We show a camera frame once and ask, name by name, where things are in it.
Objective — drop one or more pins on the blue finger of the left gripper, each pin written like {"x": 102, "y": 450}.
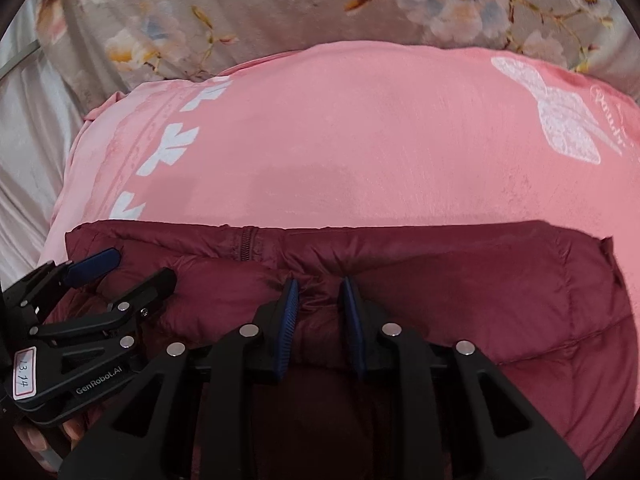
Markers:
{"x": 135, "y": 294}
{"x": 30, "y": 300}

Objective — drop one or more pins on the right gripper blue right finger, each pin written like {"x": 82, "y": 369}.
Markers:
{"x": 388, "y": 377}

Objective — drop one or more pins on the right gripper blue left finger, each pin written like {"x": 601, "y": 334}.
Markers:
{"x": 246, "y": 365}

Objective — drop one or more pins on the maroon puffer jacket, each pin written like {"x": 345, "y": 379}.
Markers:
{"x": 548, "y": 305}

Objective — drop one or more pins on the person's left hand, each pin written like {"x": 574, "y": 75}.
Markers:
{"x": 49, "y": 445}

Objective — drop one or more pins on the white satin curtain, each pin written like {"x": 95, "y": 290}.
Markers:
{"x": 39, "y": 121}

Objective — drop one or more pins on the pink printed blanket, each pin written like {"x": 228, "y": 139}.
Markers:
{"x": 364, "y": 134}

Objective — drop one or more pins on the grey floral bed sheet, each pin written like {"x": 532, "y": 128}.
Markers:
{"x": 103, "y": 46}

